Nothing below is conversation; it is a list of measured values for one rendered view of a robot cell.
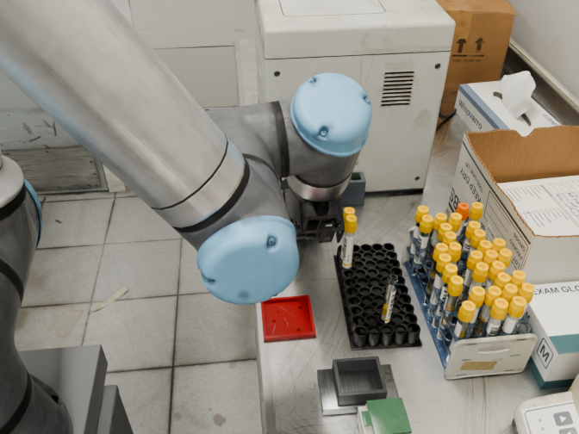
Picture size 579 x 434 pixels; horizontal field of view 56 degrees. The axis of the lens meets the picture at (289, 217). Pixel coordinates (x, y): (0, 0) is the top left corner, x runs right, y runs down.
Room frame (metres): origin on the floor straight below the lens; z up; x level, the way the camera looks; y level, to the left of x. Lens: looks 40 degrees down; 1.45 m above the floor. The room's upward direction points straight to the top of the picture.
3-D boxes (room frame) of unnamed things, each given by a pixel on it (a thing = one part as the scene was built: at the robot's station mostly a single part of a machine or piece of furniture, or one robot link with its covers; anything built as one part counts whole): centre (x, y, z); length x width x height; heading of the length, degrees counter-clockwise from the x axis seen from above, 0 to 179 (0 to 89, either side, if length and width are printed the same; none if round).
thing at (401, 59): (0.88, -0.09, 1.03); 0.31 x 0.27 x 0.30; 6
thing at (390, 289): (0.46, -0.12, 0.93); 0.01 x 0.01 x 0.10
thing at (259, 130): (0.44, 0.06, 1.16); 0.11 x 0.11 x 0.08; 11
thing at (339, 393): (0.37, -0.08, 0.89); 0.09 x 0.05 x 0.04; 95
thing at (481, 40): (1.31, -0.36, 0.97); 0.31 x 0.23 x 0.18; 0
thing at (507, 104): (0.96, -0.43, 0.94); 0.22 x 0.12 x 0.13; 10
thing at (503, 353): (0.49, -0.23, 0.91); 0.20 x 0.10 x 0.07; 6
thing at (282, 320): (0.48, 0.00, 0.88); 0.07 x 0.07 x 0.01; 6
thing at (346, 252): (0.52, -0.12, 0.93); 0.17 x 0.09 x 0.11; 4
